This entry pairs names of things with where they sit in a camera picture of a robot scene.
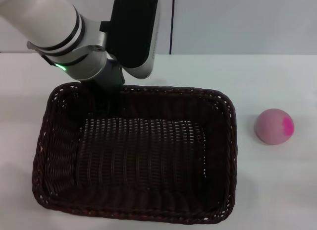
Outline pink foam ball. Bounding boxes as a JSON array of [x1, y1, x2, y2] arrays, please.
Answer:
[[256, 108, 295, 146]]

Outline dark vertical wall strip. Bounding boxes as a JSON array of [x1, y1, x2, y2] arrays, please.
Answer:
[[169, 0, 177, 55]]

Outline dark brown woven basket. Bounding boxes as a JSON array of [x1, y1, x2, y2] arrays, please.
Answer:
[[31, 81, 239, 225]]

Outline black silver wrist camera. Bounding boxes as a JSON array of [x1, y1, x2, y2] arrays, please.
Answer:
[[99, 0, 161, 80]]

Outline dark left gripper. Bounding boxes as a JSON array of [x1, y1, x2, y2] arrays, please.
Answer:
[[80, 58, 126, 115]]

